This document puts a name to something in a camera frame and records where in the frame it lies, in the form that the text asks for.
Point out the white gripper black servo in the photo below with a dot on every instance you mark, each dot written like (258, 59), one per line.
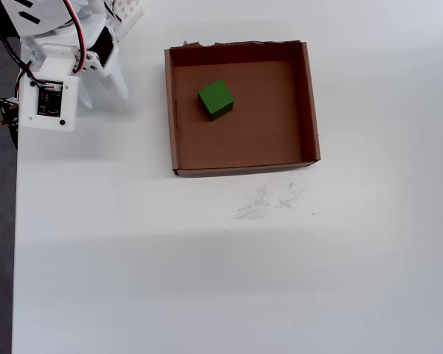
(117, 84)

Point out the green cube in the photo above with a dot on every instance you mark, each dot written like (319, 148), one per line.
(215, 96)

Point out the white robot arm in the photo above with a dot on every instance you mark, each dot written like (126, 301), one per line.
(48, 16)

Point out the shallow brown cardboard box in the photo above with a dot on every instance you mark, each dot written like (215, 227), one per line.
(251, 140)

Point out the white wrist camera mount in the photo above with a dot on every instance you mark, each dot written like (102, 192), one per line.
(48, 103)

